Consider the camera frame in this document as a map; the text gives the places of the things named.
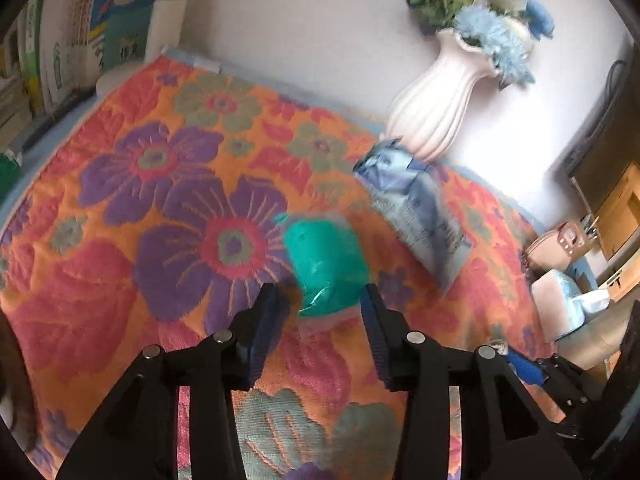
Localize green toy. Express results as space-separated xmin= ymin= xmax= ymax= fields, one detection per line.
xmin=275 ymin=212 xmax=371 ymax=322

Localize small pink bag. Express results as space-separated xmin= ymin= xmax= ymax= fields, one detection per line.
xmin=522 ymin=220 xmax=586 ymax=274

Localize green textured object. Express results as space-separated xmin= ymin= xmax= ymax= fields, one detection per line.
xmin=0 ymin=152 xmax=23 ymax=197

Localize black pen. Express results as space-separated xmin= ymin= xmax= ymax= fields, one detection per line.
xmin=27 ymin=87 xmax=97 ymax=128

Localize soft tissue pack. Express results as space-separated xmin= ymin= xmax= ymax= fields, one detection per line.
xmin=530 ymin=269 xmax=613 ymax=344

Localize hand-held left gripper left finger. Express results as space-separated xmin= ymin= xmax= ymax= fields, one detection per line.
xmin=55 ymin=282 xmax=282 ymax=480

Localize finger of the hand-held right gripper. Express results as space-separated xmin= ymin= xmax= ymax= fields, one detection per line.
xmin=505 ymin=350 xmax=604 ymax=412

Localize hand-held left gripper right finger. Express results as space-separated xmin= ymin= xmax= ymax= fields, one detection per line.
xmin=359 ymin=282 xmax=583 ymax=480

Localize floral blanket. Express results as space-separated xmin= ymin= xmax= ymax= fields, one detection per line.
xmin=0 ymin=52 xmax=566 ymax=480

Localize black cable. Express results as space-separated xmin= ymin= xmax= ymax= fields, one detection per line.
xmin=595 ymin=60 xmax=629 ymax=152

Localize row of upright books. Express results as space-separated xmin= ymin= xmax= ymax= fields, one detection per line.
xmin=0 ymin=0 xmax=173 ymax=127

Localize black wall monitor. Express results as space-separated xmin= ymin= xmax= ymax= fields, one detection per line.
xmin=562 ymin=105 xmax=640 ymax=262

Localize crumpled blue white packet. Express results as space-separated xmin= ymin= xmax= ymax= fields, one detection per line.
xmin=352 ymin=137 xmax=473 ymax=294

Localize blue and white artificial flowers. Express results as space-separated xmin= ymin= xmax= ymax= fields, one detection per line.
xmin=375 ymin=0 xmax=556 ymax=92

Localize beige pen holder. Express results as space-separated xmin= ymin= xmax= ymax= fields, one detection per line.
xmin=577 ymin=212 xmax=602 ymax=242

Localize white ribbed vase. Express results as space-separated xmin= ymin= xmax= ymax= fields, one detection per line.
xmin=385 ymin=27 xmax=501 ymax=163

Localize silver cylindrical bin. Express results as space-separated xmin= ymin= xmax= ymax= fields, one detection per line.
xmin=555 ymin=305 xmax=636 ymax=382

